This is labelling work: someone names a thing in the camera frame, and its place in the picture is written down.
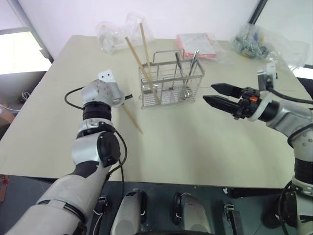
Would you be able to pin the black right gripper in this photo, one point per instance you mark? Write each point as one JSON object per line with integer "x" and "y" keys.
{"x": 247, "y": 101}

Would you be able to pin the wooden chopstick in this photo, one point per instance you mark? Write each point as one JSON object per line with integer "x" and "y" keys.
{"x": 137, "y": 58}
{"x": 144, "y": 44}
{"x": 133, "y": 120}

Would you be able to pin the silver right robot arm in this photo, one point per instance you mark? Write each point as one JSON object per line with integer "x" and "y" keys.
{"x": 286, "y": 117}

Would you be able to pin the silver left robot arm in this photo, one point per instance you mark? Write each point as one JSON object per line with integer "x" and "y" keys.
{"x": 85, "y": 151}

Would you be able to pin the metal spoon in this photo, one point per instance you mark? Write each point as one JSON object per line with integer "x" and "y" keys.
{"x": 178, "y": 61}
{"x": 194, "y": 60}

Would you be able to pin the pink and white packet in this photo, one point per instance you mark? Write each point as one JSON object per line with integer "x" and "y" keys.
{"x": 195, "y": 44}

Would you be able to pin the clear plastic bag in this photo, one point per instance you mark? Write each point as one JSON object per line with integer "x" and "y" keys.
{"x": 108, "y": 36}
{"x": 137, "y": 27}

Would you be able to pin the dark side desk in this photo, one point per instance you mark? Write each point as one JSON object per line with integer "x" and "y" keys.
{"x": 22, "y": 83}

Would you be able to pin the grey rounded robot shape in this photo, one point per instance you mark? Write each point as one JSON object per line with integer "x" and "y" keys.
{"x": 129, "y": 213}
{"x": 193, "y": 213}

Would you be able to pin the cardboard box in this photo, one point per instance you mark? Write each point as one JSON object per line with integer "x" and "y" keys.
{"x": 6, "y": 115}

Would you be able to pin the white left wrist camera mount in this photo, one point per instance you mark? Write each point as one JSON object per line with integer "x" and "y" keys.
{"x": 105, "y": 76}

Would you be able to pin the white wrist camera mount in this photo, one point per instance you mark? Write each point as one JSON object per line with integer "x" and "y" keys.
{"x": 105, "y": 76}
{"x": 260, "y": 109}

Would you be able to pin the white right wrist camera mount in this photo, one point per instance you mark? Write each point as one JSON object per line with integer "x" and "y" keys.
{"x": 260, "y": 109}

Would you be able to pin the dark window frame post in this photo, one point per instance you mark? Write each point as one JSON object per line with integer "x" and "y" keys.
{"x": 36, "y": 31}
{"x": 258, "y": 11}

